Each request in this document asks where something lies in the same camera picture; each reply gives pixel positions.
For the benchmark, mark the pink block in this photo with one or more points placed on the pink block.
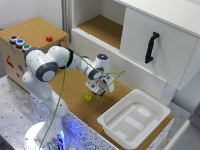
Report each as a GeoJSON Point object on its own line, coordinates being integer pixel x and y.
{"type": "Point", "coordinates": [49, 38]}

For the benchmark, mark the blue button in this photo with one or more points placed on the blue button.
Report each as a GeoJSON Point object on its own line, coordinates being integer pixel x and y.
{"type": "Point", "coordinates": [20, 42]}

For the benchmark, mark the wooden drawer box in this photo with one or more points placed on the wooden drawer box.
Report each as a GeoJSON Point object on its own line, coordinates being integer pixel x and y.
{"type": "Point", "coordinates": [33, 29]}

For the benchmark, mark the yellow block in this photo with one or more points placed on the yellow block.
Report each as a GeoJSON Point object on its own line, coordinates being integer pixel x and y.
{"type": "Point", "coordinates": [87, 97]}

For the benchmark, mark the green button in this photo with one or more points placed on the green button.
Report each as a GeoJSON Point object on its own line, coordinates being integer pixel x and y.
{"type": "Point", "coordinates": [26, 47]}

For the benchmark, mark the white sliding door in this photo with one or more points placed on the white sliding door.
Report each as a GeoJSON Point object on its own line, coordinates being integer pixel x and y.
{"type": "Point", "coordinates": [173, 50]}

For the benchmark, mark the white plastic box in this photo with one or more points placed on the white plastic box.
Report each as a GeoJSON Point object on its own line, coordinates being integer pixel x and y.
{"type": "Point", "coordinates": [133, 120]}

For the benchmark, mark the red button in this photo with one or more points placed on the red button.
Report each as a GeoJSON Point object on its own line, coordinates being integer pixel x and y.
{"type": "Point", "coordinates": [13, 38]}

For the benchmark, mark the white cabinet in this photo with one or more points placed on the white cabinet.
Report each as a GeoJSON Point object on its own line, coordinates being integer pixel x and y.
{"type": "Point", "coordinates": [110, 56]}

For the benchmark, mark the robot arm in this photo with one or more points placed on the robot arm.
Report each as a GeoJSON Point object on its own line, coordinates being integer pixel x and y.
{"type": "Point", "coordinates": [37, 84]}

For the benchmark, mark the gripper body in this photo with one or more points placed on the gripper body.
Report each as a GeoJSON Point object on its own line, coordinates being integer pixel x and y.
{"type": "Point", "coordinates": [106, 83]}

